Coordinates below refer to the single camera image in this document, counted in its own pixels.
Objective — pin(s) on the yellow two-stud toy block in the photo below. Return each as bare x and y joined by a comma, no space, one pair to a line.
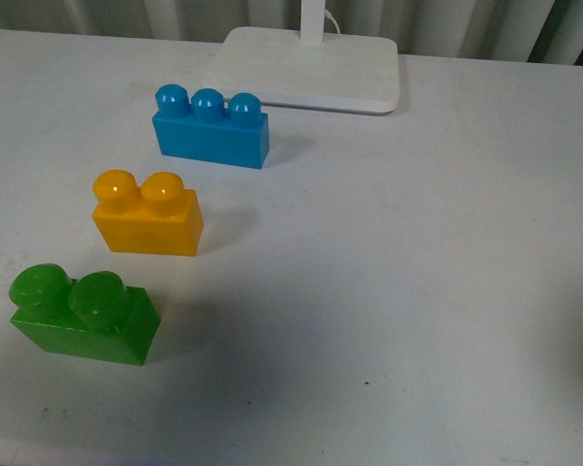
158,216

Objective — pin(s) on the blue three-stud toy block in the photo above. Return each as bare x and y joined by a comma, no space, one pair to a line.
206,127

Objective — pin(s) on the green two-stud toy block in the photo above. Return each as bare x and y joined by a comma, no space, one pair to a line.
96,316

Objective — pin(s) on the white desk lamp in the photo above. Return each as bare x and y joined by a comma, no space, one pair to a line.
308,68

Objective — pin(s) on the grey pleated curtain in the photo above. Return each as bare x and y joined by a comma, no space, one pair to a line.
524,31

